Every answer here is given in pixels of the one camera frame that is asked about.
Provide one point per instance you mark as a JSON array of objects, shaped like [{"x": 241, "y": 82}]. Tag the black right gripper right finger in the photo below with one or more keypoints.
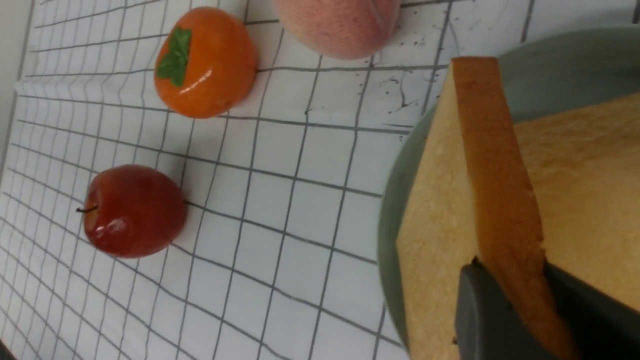
[{"x": 603, "y": 327}]

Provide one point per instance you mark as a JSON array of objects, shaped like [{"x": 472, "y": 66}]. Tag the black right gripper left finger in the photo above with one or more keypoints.
[{"x": 486, "y": 325}]

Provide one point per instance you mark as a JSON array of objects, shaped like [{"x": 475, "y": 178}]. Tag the white grid tablecloth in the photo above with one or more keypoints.
[{"x": 278, "y": 258}]

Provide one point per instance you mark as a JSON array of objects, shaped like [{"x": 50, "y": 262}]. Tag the green plate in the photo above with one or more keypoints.
[{"x": 558, "y": 73}]

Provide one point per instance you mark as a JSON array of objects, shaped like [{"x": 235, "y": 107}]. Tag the pink peach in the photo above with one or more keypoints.
[{"x": 340, "y": 29}]

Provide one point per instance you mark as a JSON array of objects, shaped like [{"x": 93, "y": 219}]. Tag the red apple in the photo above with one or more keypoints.
[{"x": 133, "y": 211}]

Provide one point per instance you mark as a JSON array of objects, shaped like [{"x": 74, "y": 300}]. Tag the orange persimmon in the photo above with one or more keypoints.
[{"x": 207, "y": 64}]

